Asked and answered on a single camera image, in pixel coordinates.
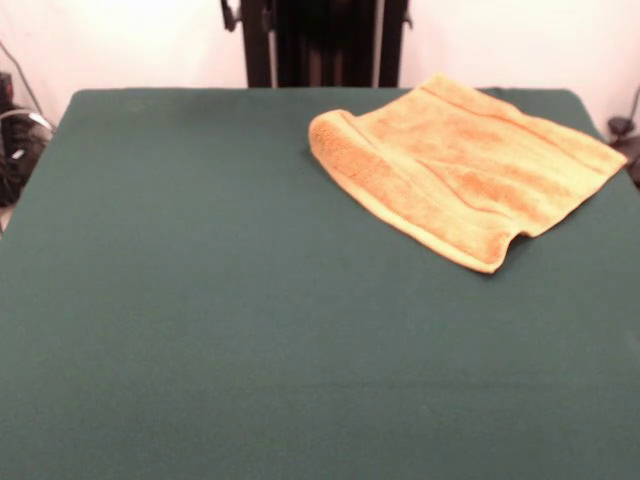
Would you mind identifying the tan terry towel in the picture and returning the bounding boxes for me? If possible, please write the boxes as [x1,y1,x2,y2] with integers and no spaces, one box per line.
[308,71,629,275]

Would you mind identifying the black floor equipment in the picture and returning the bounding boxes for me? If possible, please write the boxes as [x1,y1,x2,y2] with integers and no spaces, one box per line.
[0,71,54,207]
[607,115,640,189]

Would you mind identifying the dark green table cloth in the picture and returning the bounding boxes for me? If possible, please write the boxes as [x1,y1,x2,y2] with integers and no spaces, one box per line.
[0,87,640,480]

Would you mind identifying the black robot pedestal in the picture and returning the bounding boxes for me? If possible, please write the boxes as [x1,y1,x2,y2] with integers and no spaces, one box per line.
[230,0,414,90]

